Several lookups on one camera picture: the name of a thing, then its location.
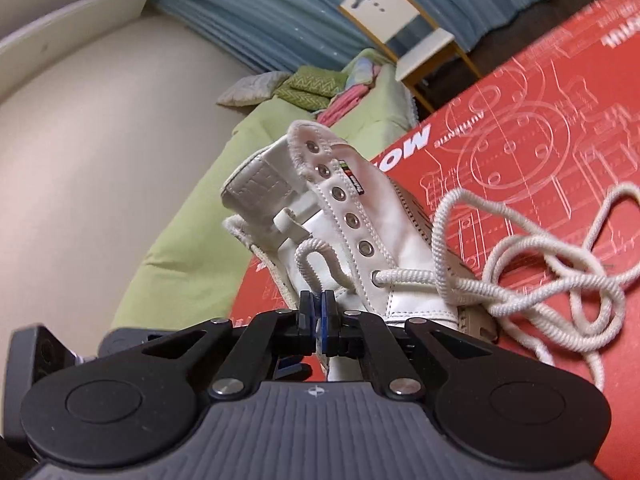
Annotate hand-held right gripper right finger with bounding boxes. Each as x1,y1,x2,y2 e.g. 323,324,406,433
321,290,484,402

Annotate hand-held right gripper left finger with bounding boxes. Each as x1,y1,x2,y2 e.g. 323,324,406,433
142,290,321,402

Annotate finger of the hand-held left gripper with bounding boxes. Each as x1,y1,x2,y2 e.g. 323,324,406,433
272,357,315,382

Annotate white platform shoe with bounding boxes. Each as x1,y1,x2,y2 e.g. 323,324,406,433
220,121,501,381

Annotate white shoelace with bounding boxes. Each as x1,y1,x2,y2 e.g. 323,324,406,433
294,182,640,392

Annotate light green sofa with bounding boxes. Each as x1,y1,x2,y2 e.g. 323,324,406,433
110,50,418,333

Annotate pink folded cloth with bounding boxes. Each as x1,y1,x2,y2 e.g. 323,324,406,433
316,82,373,126

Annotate grey pillow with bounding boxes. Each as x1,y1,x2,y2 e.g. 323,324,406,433
216,71,291,107

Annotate pastel folded blanket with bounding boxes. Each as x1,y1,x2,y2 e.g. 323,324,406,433
345,55,384,91

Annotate red printed board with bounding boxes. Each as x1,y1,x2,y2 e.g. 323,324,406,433
227,0,640,480

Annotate white wooden chair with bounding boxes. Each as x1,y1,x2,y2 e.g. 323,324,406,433
337,0,483,113

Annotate blue curtain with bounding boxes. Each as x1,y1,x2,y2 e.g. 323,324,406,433
150,0,640,91

